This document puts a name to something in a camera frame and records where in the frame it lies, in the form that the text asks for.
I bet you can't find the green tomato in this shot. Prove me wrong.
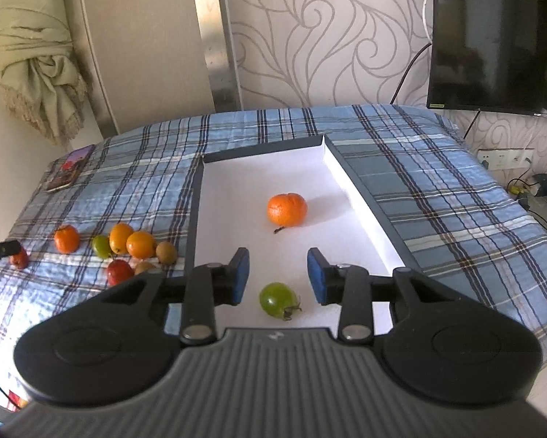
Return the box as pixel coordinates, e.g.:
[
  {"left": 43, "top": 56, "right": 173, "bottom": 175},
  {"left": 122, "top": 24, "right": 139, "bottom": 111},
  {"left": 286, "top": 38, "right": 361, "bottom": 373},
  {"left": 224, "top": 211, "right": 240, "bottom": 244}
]
[{"left": 259, "top": 282, "right": 302, "bottom": 321}]

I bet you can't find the thin black cable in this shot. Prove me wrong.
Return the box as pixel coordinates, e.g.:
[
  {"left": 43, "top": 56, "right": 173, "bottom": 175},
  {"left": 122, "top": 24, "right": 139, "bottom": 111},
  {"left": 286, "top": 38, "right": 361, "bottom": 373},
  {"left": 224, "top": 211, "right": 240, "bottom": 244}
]
[{"left": 462, "top": 109, "right": 481, "bottom": 142}]

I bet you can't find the blue plaid blanket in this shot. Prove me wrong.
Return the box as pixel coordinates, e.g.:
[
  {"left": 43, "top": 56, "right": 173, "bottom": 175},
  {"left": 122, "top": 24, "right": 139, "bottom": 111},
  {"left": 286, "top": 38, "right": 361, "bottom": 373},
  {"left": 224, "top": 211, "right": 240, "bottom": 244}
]
[{"left": 0, "top": 104, "right": 547, "bottom": 402}]

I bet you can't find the red pear-shaped fruit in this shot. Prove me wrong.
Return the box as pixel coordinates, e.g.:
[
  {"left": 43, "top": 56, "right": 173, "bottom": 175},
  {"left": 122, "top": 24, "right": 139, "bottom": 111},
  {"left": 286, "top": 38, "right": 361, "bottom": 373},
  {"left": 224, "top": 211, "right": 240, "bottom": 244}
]
[{"left": 107, "top": 259, "right": 135, "bottom": 287}]

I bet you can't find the white wall power outlet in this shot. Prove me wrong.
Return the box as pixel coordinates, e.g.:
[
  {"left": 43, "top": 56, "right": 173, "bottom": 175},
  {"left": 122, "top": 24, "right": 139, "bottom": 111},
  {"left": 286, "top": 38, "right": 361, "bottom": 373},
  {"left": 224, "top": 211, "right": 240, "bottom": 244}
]
[{"left": 478, "top": 147, "right": 535, "bottom": 170}]

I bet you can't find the black flat television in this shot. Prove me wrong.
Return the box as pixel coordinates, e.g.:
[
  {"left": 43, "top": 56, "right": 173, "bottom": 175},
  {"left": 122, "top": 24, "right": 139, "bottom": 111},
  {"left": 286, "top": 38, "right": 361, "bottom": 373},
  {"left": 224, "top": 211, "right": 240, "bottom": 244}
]
[{"left": 426, "top": 0, "right": 547, "bottom": 118}]

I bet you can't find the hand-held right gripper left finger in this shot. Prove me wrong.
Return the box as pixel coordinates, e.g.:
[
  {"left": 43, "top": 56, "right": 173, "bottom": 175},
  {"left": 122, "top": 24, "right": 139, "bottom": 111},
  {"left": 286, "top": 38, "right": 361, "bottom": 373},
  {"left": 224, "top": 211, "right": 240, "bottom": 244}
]
[{"left": 101, "top": 247, "right": 250, "bottom": 346}]

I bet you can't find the metal door frame strip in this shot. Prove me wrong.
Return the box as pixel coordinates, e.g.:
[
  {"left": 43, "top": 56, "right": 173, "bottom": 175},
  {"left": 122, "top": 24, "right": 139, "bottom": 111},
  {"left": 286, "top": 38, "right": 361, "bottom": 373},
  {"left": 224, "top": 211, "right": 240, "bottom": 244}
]
[{"left": 189, "top": 0, "right": 243, "bottom": 112}]

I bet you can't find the smartphone with colourful screen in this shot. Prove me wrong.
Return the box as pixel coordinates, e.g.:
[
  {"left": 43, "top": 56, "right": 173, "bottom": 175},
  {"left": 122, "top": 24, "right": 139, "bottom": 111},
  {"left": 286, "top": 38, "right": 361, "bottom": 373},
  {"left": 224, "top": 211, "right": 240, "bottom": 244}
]
[{"left": 44, "top": 145, "right": 96, "bottom": 193}]

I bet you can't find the black television cable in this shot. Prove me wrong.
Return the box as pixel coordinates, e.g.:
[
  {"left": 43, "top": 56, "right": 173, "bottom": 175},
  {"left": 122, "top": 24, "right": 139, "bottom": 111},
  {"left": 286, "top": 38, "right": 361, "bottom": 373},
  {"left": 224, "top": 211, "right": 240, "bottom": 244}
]
[{"left": 389, "top": 41, "right": 434, "bottom": 105}]

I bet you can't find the white shallow box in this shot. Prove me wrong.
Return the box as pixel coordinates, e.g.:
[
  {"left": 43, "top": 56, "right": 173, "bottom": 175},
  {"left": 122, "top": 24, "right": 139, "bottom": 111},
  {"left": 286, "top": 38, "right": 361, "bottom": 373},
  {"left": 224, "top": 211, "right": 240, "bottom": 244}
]
[{"left": 182, "top": 133, "right": 422, "bottom": 336}]

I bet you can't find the ribbed orange mandarin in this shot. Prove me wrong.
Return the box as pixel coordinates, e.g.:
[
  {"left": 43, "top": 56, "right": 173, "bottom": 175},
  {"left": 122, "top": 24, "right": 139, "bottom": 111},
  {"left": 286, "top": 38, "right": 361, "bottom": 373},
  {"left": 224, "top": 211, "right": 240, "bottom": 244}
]
[{"left": 267, "top": 192, "right": 309, "bottom": 228}]

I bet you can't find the tied beige curtain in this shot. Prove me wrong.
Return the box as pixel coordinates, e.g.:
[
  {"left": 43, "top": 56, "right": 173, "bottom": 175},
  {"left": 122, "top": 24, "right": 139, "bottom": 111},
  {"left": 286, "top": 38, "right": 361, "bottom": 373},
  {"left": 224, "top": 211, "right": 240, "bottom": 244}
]
[{"left": 0, "top": 0, "right": 89, "bottom": 147}]

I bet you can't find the small smooth orange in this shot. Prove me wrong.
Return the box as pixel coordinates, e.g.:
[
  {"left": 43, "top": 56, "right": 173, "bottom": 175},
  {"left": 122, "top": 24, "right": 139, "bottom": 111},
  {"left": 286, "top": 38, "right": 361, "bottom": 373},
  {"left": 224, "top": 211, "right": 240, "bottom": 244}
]
[{"left": 53, "top": 224, "right": 81, "bottom": 255}]

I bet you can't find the small red fruit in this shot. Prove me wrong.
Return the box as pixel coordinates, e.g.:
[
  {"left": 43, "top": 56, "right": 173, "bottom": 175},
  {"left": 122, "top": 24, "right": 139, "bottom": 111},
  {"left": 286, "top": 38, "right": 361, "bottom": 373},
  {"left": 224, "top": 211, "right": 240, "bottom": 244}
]
[{"left": 9, "top": 247, "right": 30, "bottom": 270}]

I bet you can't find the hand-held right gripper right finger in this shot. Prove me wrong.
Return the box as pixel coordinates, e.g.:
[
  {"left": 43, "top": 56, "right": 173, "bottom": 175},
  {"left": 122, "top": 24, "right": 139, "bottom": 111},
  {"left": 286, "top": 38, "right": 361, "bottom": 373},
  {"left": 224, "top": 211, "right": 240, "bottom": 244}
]
[{"left": 306, "top": 246, "right": 443, "bottom": 343}]

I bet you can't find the green plum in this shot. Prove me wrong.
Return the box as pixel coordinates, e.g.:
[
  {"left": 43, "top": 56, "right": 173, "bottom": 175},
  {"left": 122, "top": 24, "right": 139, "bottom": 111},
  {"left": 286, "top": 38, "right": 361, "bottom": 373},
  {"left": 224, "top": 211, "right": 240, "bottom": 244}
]
[{"left": 92, "top": 235, "right": 114, "bottom": 258}]

